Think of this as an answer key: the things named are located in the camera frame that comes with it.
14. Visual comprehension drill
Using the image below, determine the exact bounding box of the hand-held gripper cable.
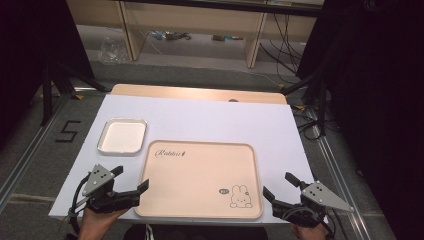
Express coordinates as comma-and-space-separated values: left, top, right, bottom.
318, 208, 348, 240
67, 172, 92, 236

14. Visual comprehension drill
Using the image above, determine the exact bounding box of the person's right hand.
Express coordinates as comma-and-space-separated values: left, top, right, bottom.
291, 222, 330, 240

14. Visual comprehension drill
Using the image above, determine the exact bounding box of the bundle of black cables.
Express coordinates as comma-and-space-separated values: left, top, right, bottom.
259, 12, 303, 76

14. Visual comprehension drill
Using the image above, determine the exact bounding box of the left hand-held gripper cable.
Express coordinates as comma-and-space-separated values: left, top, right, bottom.
67, 172, 92, 236

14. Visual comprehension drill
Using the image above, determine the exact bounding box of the person's dark clothing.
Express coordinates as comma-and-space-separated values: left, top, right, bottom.
123, 223, 269, 240

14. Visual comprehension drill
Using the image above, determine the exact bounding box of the light wooden desk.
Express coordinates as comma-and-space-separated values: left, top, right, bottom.
65, 0, 318, 70

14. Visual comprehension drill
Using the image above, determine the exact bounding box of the right hand-held gripper cable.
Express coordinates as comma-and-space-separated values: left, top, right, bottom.
318, 208, 348, 240

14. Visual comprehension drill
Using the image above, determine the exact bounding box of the blue and black clutter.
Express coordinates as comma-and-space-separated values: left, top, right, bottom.
148, 30, 193, 42

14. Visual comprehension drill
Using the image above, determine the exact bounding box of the small white square tray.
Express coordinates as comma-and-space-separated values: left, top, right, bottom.
96, 117, 149, 157

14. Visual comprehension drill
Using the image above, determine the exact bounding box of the black metal stand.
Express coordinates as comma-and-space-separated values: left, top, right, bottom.
39, 61, 109, 128
280, 71, 331, 137

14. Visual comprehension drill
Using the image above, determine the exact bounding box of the black curtain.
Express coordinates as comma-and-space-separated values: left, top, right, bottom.
0, 0, 97, 153
295, 0, 424, 240

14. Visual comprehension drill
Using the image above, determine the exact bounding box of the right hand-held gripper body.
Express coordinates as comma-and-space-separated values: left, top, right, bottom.
271, 181, 355, 229

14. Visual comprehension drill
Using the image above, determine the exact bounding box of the clear plastic bag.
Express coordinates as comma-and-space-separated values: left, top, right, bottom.
97, 34, 130, 65

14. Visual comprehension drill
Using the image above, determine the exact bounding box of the small brown box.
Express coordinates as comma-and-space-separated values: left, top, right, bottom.
211, 33, 244, 42

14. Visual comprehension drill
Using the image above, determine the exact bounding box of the aluminium floor rail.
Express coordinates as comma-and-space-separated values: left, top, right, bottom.
308, 109, 373, 240
0, 94, 74, 209

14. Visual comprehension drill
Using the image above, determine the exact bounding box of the white board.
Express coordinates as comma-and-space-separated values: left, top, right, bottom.
48, 93, 316, 225

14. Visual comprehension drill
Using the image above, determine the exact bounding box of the pink tray with rabbit print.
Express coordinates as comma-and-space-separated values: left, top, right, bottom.
134, 139, 265, 221

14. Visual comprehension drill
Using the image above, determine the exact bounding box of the light wooden table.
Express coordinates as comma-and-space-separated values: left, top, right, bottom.
110, 83, 288, 105

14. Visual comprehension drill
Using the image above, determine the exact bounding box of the person's left hand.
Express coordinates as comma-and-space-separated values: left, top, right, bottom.
77, 206, 128, 240

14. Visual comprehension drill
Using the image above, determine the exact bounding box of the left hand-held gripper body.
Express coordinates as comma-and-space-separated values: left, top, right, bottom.
81, 163, 141, 215

